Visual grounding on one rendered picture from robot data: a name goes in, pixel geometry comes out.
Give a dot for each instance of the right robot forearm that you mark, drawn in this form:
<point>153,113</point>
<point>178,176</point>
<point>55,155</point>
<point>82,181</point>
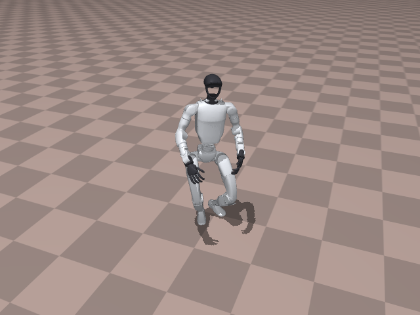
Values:
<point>182,145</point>

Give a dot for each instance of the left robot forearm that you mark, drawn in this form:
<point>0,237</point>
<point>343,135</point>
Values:
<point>239,141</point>

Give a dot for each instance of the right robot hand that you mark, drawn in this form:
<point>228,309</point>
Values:
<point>193,171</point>

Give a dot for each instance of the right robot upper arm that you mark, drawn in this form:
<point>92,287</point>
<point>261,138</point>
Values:
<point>189,111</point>

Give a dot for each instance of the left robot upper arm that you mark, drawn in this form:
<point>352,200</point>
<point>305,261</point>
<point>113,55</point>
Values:
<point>233,116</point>

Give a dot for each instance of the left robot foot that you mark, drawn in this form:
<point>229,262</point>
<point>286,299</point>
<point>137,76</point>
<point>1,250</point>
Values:
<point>217,209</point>

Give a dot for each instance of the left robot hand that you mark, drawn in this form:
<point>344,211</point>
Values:
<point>240,158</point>

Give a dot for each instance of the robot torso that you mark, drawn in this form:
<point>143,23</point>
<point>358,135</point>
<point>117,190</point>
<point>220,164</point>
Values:
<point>209,126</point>

